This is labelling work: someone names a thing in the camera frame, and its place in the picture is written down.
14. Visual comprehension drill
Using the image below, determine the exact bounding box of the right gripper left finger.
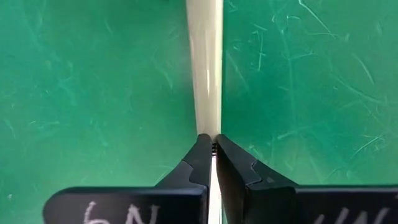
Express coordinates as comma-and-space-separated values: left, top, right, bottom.
42, 133, 213, 224

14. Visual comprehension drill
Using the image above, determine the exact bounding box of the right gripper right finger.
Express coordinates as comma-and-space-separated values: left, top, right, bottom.
216, 134, 398, 224

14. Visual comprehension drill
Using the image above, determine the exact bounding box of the cream-handled steel knife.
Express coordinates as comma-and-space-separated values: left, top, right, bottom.
185, 0, 224, 224

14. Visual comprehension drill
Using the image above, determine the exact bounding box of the green table mat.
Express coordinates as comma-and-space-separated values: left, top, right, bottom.
0, 0, 398, 224

